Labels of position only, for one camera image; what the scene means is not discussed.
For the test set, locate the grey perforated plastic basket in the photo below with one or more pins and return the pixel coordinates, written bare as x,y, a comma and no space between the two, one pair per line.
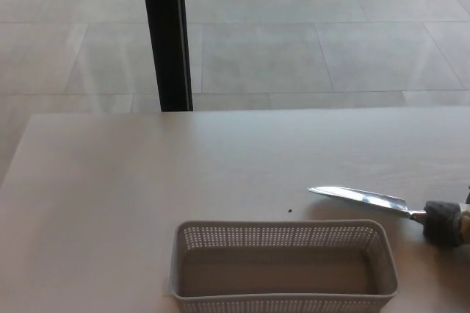
282,300

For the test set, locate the black vertical post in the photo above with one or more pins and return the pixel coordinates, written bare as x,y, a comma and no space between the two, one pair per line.
167,34

